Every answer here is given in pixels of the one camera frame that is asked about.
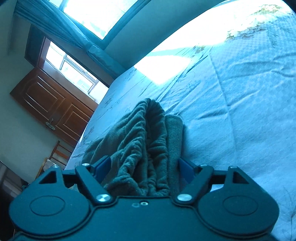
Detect grey-green fleece pants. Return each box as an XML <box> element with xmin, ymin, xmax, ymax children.
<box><xmin>82</xmin><ymin>98</ymin><xmax>184</xmax><ymax>197</ymax></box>

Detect blue left curtain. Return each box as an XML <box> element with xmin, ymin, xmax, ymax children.
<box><xmin>15</xmin><ymin>1</ymin><xmax>125</xmax><ymax>78</ymax></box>

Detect wooden chair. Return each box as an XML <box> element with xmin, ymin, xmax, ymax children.
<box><xmin>35</xmin><ymin>141</ymin><xmax>74</xmax><ymax>179</ymax></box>

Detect brown wooden door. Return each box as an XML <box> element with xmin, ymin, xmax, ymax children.
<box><xmin>11</xmin><ymin>67</ymin><xmax>98</xmax><ymax>147</ymax></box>

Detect bedroom window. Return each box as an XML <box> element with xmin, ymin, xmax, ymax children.
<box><xmin>50</xmin><ymin>0</ymin><xmax>149</xmax><ymax>49</ymax></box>

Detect black flat television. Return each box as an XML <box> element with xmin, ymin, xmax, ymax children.
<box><xmin>1</xmin><ymin>161</ymin><xmax>28</xmax><ymax>199</ymax></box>

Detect blue floral bed sheet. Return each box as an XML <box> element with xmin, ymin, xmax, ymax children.
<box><xmin>67</xmin><ymin>1</ymin><xmax>295</xmax><ymax>240</ymax></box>

